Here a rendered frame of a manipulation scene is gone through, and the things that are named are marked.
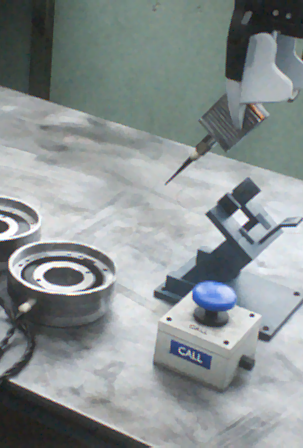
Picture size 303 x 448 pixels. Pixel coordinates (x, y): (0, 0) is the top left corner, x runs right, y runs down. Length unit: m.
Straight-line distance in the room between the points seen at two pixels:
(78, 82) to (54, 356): 2.02
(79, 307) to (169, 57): 1.82
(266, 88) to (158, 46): 1.81
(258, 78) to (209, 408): 0.29
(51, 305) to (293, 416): 0.24
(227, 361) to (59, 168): 0.48
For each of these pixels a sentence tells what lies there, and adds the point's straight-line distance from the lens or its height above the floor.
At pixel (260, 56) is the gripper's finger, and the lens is 0.85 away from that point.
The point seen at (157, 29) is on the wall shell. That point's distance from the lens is 2.65.
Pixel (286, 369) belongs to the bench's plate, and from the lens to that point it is 0.88.
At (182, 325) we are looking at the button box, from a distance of 0.83.
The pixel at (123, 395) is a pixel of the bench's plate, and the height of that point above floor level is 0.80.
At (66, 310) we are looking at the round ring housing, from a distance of 0.87.
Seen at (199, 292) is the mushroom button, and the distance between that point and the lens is 0.83.
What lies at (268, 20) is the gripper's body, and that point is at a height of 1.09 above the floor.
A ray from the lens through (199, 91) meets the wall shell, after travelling 2.63.
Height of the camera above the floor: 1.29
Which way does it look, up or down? 26 degrees down
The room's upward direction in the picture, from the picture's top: 7 degrees clockwise
